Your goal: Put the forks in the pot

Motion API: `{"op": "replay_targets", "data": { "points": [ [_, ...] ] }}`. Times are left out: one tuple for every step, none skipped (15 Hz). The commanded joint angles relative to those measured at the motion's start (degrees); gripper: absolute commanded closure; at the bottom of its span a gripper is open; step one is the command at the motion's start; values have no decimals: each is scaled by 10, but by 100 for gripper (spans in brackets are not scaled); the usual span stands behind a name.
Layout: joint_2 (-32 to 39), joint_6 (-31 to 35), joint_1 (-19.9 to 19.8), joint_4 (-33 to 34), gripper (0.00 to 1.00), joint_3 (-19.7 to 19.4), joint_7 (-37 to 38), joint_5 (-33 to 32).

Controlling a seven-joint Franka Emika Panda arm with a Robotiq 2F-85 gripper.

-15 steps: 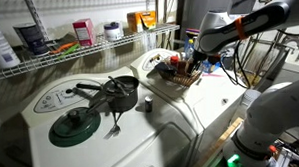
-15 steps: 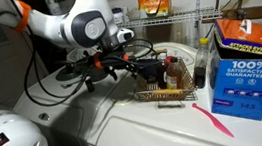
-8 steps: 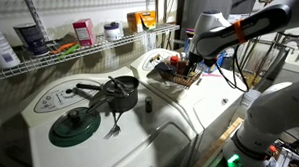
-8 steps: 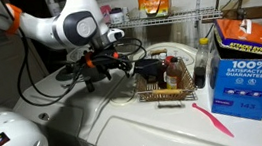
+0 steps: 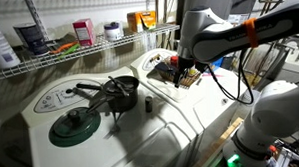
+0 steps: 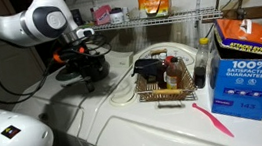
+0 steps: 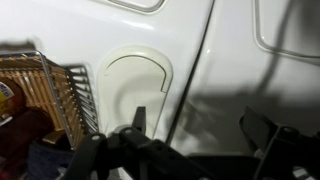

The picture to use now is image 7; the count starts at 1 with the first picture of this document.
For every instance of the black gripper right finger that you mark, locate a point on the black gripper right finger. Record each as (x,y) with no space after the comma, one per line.
(286,150)

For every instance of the white washer with cream cap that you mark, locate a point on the white washer with cream cap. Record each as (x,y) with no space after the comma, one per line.
(100,33)

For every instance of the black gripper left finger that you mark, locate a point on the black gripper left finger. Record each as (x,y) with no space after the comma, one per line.
(133,156)

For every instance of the amber bottle with yellow label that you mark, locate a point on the amber bottle with yellow label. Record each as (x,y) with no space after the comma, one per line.
(6,100)

